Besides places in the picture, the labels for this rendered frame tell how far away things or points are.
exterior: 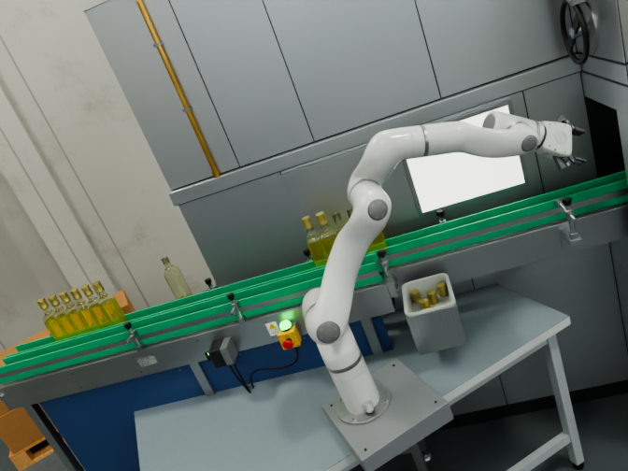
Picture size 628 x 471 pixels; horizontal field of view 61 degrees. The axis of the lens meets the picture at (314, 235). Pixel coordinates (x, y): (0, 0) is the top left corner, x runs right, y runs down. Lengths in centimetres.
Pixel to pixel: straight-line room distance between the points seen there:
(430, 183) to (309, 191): 47
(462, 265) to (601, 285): 67
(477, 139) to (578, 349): 137
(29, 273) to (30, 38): 191
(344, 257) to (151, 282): 374
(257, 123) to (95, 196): 301
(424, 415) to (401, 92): 113
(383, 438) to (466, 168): 104
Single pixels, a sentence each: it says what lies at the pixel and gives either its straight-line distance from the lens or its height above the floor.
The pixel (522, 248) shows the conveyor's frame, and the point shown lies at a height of 99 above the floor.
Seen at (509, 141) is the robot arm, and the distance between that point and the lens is 153.
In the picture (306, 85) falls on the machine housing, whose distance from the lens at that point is 205.
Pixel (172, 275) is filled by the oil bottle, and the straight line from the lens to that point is 236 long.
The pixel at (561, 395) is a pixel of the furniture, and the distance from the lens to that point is 232.
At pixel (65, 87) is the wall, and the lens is 489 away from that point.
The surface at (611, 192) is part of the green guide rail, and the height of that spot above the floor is 111.
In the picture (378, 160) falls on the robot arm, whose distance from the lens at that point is 149.
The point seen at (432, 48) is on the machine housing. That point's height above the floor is 175.
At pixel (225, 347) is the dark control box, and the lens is 210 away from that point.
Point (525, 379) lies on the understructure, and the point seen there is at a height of 22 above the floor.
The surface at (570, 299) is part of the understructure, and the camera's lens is 249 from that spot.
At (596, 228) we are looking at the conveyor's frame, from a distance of 213.
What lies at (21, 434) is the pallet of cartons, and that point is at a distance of 427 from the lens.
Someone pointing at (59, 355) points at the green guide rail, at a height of 111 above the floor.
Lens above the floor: 197
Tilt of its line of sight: 21 degrees down
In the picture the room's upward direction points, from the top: 21 degrees counter-clockwise
